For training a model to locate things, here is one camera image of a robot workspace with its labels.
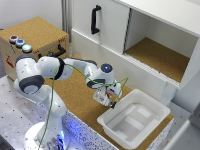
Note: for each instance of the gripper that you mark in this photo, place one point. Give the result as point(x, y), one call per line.
point(101, 96)

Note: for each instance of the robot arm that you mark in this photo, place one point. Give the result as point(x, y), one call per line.
point(31, 75)

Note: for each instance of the white plastic box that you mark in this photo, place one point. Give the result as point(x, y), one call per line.
point(133, 120)

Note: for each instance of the white cabinet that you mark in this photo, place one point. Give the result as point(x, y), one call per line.
point(156, 78)

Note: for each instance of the white sliding door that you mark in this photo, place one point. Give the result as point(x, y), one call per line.
point(110, 26)

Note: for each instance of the green button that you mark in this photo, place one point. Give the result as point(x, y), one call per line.
point(27, 48)

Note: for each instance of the wooden drawer box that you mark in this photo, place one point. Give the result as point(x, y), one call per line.
point(36, 31)

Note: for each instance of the blue button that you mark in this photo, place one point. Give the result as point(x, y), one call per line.
point(20, 42)

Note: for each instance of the red button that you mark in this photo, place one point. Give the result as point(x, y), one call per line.
point(13, 39)

